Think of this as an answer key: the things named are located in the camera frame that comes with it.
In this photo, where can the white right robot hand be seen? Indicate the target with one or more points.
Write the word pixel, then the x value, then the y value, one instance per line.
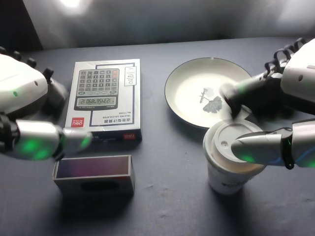
pixel 300 73

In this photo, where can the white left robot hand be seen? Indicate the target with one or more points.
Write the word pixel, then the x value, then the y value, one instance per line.
pixel 22 81

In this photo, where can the small grey maroon box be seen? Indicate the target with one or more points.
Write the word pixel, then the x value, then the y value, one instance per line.
pixel 93 167

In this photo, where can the white lidded coffee cup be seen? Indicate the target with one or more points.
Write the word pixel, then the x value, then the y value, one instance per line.
pixel 224 174

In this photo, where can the white calculator box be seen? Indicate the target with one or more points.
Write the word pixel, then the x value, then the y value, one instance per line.
pixel 103 86

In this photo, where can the white plate with leaf print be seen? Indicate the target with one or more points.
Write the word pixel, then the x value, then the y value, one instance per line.
pixel 189 93

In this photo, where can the grey table cloth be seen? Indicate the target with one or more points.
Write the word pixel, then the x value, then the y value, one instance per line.
pixel 172 177

